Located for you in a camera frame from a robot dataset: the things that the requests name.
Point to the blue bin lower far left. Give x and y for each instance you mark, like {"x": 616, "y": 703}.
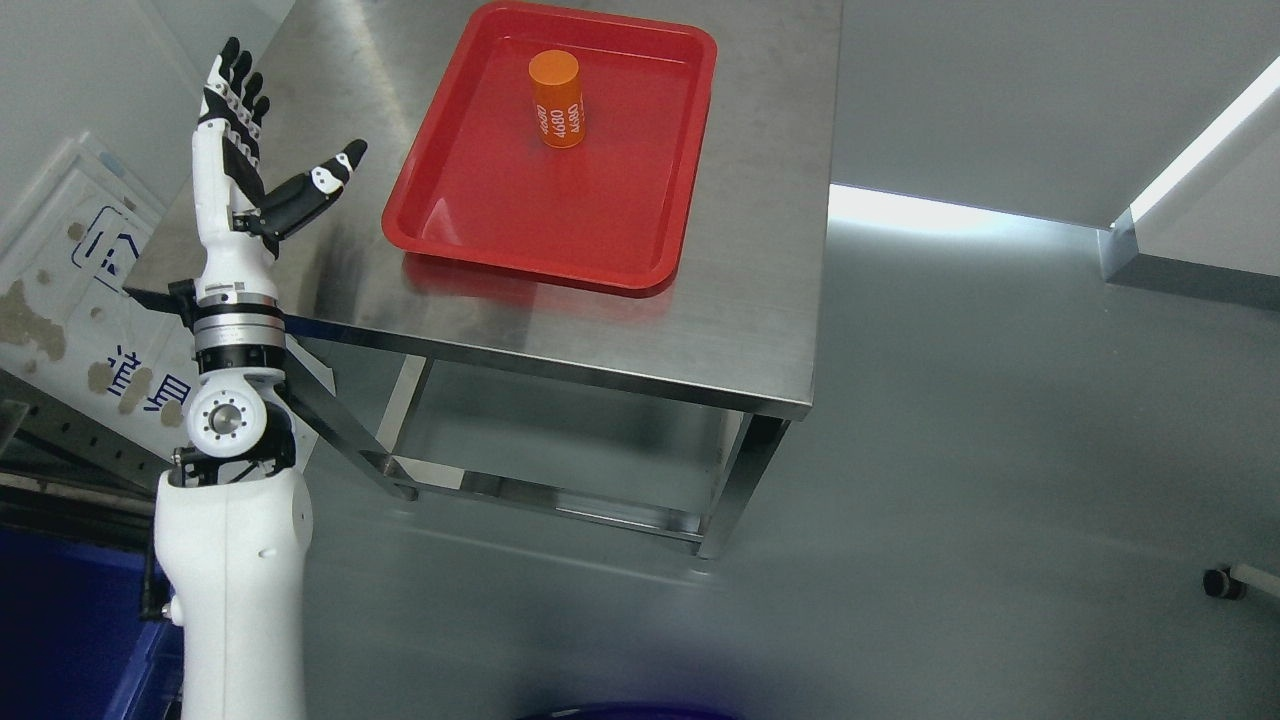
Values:
{"x": 72, "y": 642}

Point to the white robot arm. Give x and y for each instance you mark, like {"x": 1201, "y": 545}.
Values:
{"x": 234, "y": 518}

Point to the red plastic tray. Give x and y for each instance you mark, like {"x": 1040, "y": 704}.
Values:
{"x": 479, "y": 187}

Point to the blue robot base edge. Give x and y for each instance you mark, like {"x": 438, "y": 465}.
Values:
{"x": 642, "y": 710}

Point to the metal shelf rack frame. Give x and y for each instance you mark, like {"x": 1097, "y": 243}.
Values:
{"x": 67, "y": 476}

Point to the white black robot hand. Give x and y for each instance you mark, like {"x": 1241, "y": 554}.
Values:
{"x": 240, "y": 224}

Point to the white printed sign board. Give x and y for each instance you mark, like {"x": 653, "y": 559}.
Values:
{"x": 69, "y": 327}

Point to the stainless steel table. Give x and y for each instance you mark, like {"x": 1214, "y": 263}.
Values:
{"x": 736, "y": 329}

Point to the orange cylindrical capacitor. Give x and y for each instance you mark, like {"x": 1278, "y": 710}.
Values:
{"x": 555, "y": 77}

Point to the black caster wheel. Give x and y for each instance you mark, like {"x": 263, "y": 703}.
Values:
{"x": 1221, "y": 584}

